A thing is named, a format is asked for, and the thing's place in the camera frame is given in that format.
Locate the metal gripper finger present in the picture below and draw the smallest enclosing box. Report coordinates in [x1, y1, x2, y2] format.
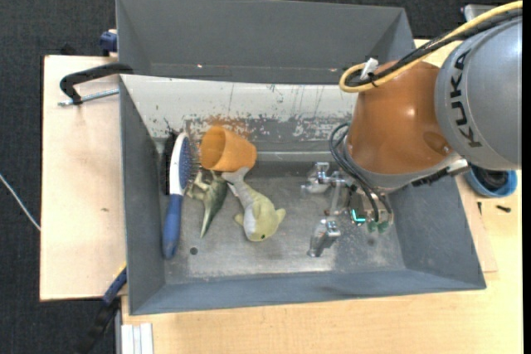
[300, 162, 334, 195]
[307, 219, 343, 259]

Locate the grey metal bin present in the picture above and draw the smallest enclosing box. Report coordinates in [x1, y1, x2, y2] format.
[114, 0, 488, 317]

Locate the green and grey plush dolphin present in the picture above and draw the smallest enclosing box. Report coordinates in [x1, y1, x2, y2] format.
[221, 166, 287, 244]

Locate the orange plastic cup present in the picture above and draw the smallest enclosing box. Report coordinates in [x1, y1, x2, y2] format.
[199, 125, 259, 172]

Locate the green toy dinosaur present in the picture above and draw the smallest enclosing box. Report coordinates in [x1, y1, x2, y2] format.
[184, 169, 229, 240]

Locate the white and blue hairbrush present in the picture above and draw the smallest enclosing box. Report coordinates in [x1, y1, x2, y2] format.
[159, 130, 195, 261]

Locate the blue tape roll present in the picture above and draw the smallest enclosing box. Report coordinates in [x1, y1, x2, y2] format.
[463, 163, 519, 196]

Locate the black cylinder on white bracket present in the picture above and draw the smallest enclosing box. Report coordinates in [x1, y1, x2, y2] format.
[410, 158, 471, 187]

